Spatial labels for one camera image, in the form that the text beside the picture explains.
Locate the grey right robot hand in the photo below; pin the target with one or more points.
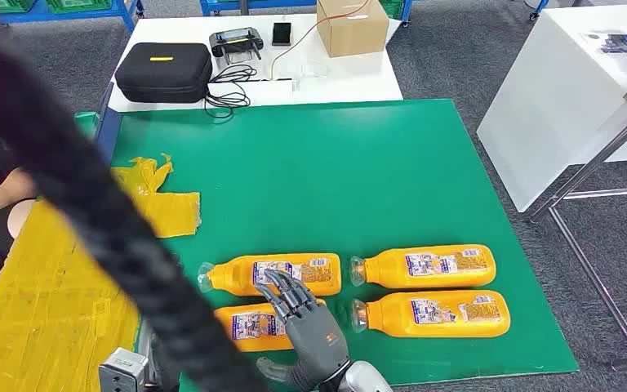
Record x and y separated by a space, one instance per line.
313 335

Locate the orange detergent bottle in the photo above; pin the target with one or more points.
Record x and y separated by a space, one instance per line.
238 314
232 276
389 268
394 316

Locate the person's right forearm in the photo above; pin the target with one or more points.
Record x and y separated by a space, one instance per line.
0 197

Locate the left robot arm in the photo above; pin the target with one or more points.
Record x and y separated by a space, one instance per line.
162 368

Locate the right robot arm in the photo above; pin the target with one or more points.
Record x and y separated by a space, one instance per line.
365 379

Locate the green table mat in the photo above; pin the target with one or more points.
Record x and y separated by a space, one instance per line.
319 189

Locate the yellow plastic bag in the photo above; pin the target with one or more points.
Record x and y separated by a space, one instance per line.
175 213

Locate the white table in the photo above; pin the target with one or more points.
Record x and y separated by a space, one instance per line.
346 81

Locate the yellow taped cardboard surface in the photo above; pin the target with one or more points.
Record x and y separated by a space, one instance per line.
37 303

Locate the dark blue panel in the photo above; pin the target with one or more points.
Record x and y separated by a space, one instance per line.
107 130

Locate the black zip carrying case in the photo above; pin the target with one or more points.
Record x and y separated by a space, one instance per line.
162 76

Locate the black smartphone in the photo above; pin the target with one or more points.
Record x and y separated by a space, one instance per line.
281 33

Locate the black remote controller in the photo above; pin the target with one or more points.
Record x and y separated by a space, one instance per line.
235 40

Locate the brown cardboard box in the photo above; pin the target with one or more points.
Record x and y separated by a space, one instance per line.
352 30

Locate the green side mat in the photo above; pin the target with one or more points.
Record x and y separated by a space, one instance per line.
86 125

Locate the white cabinet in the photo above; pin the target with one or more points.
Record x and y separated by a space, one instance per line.
551 108

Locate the blue wheeled rack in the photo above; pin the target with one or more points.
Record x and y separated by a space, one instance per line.
406 13
292 4
124 11

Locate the green plastic crate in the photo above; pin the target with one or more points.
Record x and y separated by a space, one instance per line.
8 5
394 8
78 5

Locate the printed paper sheet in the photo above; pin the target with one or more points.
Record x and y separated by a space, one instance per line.
624 46

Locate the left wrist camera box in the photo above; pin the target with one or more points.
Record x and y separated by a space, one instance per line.
121 373

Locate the grey metal post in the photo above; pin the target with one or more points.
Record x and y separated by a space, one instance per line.
244 6

